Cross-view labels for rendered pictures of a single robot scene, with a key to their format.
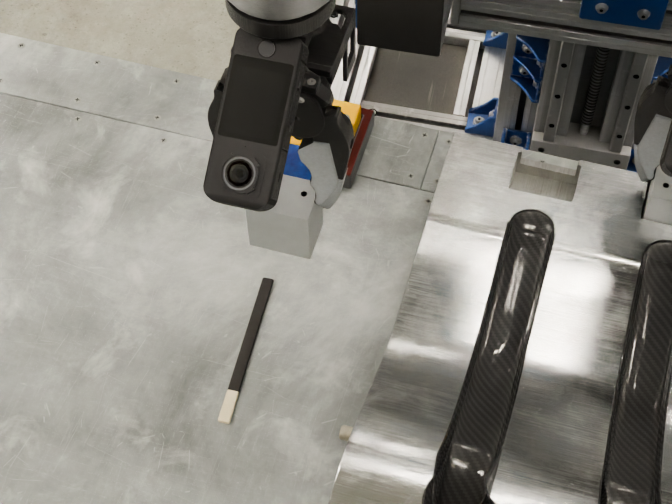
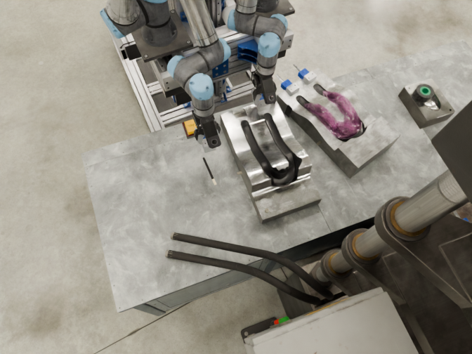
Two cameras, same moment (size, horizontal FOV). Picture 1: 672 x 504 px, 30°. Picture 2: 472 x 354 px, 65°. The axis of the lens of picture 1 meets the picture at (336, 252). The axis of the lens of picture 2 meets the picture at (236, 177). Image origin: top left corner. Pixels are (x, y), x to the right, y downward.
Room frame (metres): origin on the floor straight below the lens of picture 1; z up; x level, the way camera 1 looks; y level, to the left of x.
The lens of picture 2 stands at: (-0.06, 0.42, 2.25)
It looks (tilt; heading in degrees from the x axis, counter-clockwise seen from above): 66 degrees down; 319
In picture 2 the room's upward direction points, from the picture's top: 3 degrees clockwise
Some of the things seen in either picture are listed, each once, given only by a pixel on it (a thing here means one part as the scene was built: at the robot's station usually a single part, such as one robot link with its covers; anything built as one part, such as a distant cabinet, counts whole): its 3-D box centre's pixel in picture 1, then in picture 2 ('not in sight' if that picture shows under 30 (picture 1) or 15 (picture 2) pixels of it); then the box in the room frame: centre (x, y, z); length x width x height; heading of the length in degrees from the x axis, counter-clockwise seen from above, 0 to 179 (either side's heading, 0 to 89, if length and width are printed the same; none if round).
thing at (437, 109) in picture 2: not in sight; (425, 103); (0.16, -0.92, 0.84); 0.20 x 0.15 x 0.07; 162
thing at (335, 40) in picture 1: (287, 40); (204, 116); (0.58, 0.03, 1.09); 0.09 x 0.08 x 0.12; 162
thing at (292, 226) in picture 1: (303, 167); (205, 135); (0.60, 0.02, 0.93); 0.13 x 0.05 x 0.05; 163
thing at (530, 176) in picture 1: (543, 187); (239, 115); (0.62, -0.17, 0.87); 0.05 x 0.05 x 0.04; 72
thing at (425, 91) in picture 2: not in sight; (423, 93); (0.19, -0.91, 0.89); 0.08 x 0.08 x 0.04
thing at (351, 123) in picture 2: not in sight; (336, 112); (0.36, -0.51, 0.90); 0.26 x 0.18 x 0.08; 179
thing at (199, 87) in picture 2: not in sight; (201, 91); (0.58, 0.03, 1.25); 0.09 x 0.08 x 0.11; 2
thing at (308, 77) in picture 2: not in sight; (303, 73); (0.63, -0.57, 0.86); 0.13 x 0.05 x 0.05; 179
